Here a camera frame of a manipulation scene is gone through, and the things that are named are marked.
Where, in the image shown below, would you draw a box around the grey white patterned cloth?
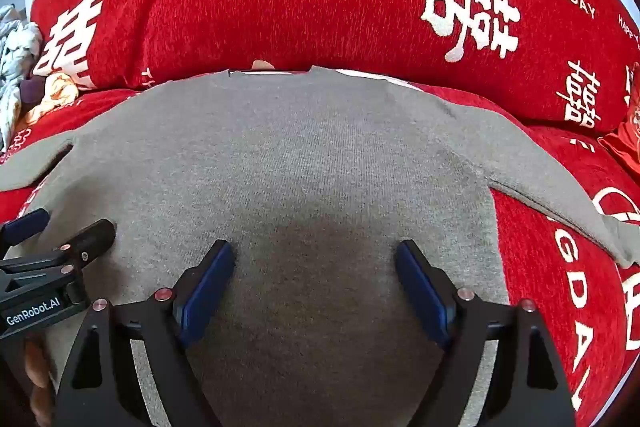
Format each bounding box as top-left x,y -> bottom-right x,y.
0,4 -> 43,152

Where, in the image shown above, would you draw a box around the orange patterned cloth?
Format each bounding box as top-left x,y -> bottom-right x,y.
20,72 -> 81,125

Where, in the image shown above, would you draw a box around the person's left hand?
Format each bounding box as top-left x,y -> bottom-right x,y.
22,341 -> 57,427

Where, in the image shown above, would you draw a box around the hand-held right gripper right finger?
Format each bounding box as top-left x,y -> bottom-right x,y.
395,239 -> 576,427

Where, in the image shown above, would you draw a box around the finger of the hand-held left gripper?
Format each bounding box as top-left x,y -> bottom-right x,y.
0,219 -> 117,288
0,208 -> 51,258

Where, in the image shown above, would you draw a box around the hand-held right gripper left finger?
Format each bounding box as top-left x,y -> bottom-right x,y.
52,239 -> 237,427

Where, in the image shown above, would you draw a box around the dark purple cloth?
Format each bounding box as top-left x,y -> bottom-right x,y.
20,77 -> 47,108

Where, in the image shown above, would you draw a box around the grey knit sweater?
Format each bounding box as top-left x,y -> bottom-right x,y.
0,66 -> 640,427

